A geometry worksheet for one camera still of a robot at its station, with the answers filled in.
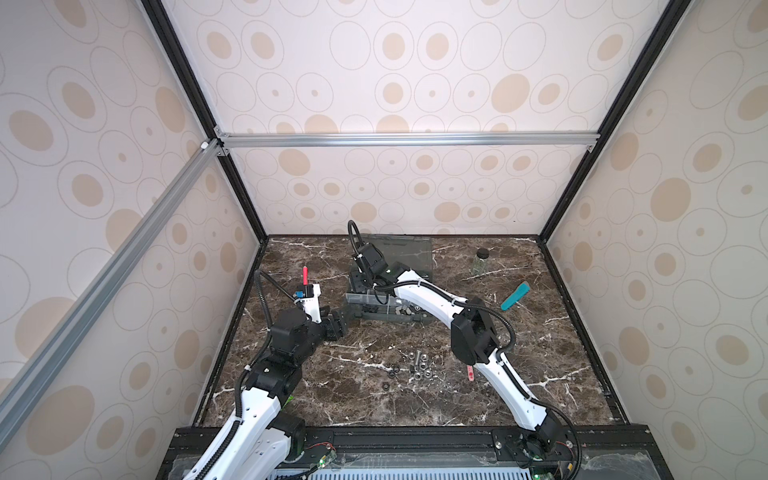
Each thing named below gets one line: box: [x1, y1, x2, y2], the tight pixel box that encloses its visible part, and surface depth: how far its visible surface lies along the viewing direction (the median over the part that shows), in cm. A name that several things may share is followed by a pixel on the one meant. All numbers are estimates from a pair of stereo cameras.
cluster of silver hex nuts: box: [408, 349, 433, 381], surface depth 88 cm
